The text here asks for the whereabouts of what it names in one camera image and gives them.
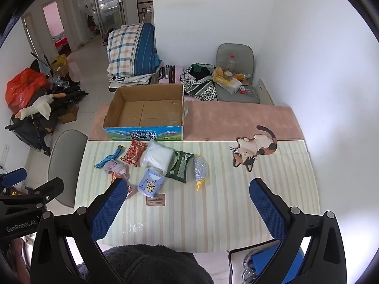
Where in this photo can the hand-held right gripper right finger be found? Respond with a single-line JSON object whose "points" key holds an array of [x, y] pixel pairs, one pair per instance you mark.
{"points": [[266, 210]]}

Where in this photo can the red snack packet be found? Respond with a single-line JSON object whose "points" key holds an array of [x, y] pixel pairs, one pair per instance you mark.
{"points": [[134, 153]]}

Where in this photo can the striped mat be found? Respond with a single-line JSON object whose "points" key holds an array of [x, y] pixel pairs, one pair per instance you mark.
{"points": [[213, 213]]}

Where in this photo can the white goose plush toy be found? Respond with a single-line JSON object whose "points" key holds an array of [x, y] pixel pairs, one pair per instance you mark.
{"points": [[41, 106]]}

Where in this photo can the sliding glass door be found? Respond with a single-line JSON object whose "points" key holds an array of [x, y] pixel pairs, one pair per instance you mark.
{"points": [[97, 9]]}

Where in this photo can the blue snack packet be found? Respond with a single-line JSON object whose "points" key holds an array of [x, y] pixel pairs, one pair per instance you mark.
{"points": [[106, 159]]}

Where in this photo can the black white patterned bag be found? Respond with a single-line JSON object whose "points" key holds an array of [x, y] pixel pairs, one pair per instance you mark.
{"points": [[201, 90]]}

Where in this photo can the green snack packet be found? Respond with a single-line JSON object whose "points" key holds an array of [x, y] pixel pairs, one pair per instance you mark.
{"points": [[179, 167]]}

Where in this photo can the yellow plastic bag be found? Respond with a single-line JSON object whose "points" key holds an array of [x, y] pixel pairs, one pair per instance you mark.
{"points": [[218, 75]]}

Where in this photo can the white board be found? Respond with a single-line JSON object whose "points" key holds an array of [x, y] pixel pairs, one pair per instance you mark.
{"points": [[265, 93]]}

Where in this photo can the orange snack packet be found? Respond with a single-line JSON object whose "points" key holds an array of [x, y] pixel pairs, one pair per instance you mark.
{"points": [[129, 190]]}

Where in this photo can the grey floor chair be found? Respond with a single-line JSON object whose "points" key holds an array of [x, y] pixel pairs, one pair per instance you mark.
{"points": [[234, 50]]}

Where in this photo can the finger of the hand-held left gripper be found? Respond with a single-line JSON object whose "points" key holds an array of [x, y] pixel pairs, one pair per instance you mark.
{"points": [[13, 176], [50, 187]]}

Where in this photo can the orange plastic bag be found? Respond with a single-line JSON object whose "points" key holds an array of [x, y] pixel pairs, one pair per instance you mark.
{"points": [[23, 88]]}

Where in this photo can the dark fleece clothing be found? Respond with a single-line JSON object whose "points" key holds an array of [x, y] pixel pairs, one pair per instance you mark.
{"points": [[148, 266]]}

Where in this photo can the pink mat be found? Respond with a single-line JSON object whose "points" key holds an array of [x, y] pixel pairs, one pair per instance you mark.
{"points": [[222, 121]]}

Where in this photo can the white plastic bag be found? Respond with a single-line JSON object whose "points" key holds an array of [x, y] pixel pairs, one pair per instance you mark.
{"points": [[157, 156]]}

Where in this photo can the plaid bedding bundle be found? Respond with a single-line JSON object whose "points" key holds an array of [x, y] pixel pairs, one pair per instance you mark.
{"points": [[130, 47]]}

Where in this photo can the small brown cardboard box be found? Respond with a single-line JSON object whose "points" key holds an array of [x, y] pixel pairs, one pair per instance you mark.
{"points": [[68, 114]]}

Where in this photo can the white tissue box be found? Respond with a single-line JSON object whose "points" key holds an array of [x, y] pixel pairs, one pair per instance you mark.
{"points": [[232, 85]]}

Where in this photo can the clear plastic bottle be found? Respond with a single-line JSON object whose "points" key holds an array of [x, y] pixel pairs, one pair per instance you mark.
{"points": [[231, 63]]}

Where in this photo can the yellow paper bag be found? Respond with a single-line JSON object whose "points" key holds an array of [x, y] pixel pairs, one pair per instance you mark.
{"points": [[59, 65]]}

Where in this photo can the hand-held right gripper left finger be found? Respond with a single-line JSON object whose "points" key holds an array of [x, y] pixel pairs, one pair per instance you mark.
{"points": [[106, 210]]}

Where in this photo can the clear plastic wrapper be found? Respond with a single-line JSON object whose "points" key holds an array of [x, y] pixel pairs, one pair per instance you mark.
{"points": [[136, 227]]}

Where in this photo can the cat-shaped mat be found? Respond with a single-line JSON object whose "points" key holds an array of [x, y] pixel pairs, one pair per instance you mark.
{"points": [[254, 148]]}

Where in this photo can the small red box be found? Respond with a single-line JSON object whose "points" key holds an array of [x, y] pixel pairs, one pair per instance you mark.
{"points": [[242, 90]]}

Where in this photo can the pink suitcase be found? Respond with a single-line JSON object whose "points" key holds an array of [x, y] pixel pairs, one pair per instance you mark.
{"points": [[174, 74]]}

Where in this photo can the blue tissue pack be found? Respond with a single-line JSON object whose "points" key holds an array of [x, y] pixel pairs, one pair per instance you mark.
{"points": [[151, 183]]}

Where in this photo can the white folded bedding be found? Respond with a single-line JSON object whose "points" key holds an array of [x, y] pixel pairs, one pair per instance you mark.
{"points": [[130, 81]]}

